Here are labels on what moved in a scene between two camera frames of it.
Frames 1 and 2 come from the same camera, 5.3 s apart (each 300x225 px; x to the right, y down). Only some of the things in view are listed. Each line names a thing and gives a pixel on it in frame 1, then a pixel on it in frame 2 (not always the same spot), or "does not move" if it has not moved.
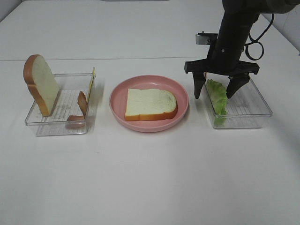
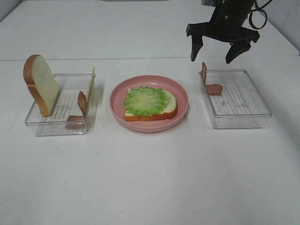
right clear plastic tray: (246, 108) does not move
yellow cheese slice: (93, 76) does not move
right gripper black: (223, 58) to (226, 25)
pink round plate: (118, 100) does not move
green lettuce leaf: (218, 96) to (145, 101)
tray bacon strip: (76, 122) does not move
